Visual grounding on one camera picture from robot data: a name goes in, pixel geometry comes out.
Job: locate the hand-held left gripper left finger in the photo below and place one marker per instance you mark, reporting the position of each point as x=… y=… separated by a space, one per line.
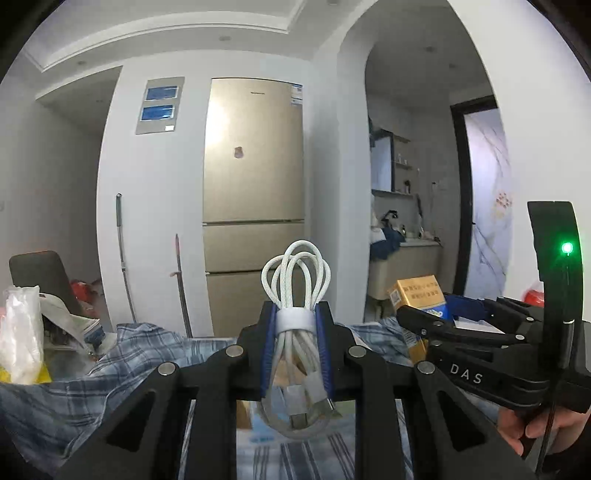
x=267 y=355

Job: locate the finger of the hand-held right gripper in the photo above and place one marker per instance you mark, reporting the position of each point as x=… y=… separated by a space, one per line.
x=466 y=364
x=466 y=308

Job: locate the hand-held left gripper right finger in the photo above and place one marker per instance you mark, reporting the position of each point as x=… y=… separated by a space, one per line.
x=324 y=355

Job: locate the yellow and blue box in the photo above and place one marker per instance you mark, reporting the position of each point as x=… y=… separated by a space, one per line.
x=415 y=293

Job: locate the person's right hand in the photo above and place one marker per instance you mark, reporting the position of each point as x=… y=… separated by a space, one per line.
x=563 y=429

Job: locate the red round item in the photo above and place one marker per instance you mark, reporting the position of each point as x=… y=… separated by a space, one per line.
x=534 y=295

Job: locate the beige bathroom vanity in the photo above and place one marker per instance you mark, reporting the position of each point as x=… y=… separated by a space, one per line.
x=411 y=267

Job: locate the dark blue cloth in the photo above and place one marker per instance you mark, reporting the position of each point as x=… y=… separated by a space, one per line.
x=385 y=242

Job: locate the marble pattern door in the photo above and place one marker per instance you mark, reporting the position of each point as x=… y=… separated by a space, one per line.
x=487 y=203

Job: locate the beige refrigerator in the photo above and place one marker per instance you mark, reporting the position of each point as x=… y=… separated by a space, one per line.
x=254 y=184

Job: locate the blue plaid shirt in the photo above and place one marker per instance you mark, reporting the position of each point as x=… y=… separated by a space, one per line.
x=92 y=401

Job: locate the red bag clutter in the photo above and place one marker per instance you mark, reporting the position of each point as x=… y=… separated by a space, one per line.
x=85 y=295

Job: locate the yellow flat packet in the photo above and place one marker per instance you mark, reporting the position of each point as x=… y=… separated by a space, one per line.
x=27 y=376

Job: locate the dark grey chair back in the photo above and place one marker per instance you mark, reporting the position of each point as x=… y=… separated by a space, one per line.
x=39 y=277

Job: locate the white plastic bag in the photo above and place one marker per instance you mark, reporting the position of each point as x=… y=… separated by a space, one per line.
x=18 y=332

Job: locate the bathroom wall mirror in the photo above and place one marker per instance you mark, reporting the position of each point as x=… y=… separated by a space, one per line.
x=382 y=161

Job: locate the grey wall electrical panel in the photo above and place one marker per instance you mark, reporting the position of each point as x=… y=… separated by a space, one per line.
x=159 y=106

